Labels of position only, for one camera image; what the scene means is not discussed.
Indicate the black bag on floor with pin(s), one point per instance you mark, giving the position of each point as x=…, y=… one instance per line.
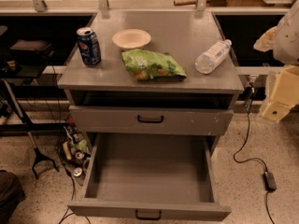
x=11, y=194

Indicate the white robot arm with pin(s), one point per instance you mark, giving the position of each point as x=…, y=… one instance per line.
x=283, y=39

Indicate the clear plastic water bottle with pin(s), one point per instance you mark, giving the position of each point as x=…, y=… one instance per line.
x=209, y=60

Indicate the open grey lower drawer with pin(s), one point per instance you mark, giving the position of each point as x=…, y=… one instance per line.
x=150, y=177

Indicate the wooden stick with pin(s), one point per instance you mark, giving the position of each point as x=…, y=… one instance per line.
x=184, y=2

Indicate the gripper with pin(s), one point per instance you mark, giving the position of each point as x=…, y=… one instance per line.
x=288, y=41

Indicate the black box on shelf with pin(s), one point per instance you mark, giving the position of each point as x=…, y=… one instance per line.
x=31, y=52

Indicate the black power adapter with cable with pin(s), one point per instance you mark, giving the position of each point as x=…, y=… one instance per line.
x=268, y=177

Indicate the blue pepsi can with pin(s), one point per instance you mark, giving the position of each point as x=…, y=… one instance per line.
x=88, y=46

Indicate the green chip bag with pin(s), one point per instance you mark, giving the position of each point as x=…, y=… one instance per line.
x=148, y=65

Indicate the black grabber tool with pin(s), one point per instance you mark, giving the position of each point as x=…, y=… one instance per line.
x=26, y=122

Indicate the pile of cans and trash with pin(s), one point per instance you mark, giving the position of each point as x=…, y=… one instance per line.
x=76, y=150

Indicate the grey drawer cabinet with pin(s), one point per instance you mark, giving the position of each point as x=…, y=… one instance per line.
x=182, y=34

